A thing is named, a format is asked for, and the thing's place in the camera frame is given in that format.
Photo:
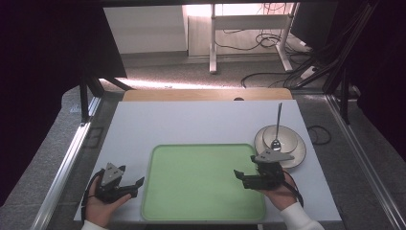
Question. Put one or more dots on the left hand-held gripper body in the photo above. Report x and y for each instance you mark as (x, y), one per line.
(111, 175)

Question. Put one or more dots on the metal spoon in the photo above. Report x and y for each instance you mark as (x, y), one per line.
(277, 126)

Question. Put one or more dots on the black curtain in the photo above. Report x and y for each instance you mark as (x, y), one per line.
(38, 80)
(387, 73)

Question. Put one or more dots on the dark monitor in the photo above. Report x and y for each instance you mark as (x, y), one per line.
(311, 22)

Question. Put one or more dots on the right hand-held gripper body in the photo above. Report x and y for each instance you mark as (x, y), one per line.
(268, 174)

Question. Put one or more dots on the black metal stand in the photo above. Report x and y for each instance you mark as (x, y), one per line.
(344, 102)
(84, 102)

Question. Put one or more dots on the white desk frame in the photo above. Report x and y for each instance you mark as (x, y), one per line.
(213, 48)

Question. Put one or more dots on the white bowl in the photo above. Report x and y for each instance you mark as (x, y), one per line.
(285, 138)

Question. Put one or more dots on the aluminium rail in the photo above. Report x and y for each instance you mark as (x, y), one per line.
(367, 163)
(60, 182)

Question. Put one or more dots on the white power strip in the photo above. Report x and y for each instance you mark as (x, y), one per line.
(308, 73)

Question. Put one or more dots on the white plate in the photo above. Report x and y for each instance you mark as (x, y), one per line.
(295, 152)

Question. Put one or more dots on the person's left hand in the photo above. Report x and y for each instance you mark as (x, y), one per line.
(101, 211)

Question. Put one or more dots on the white panel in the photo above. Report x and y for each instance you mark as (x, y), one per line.
(146, 30)

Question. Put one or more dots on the green tray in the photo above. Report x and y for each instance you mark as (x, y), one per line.
(204, 183)

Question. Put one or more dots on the person's right hand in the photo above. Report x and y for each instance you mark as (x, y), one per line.
(281, 196)

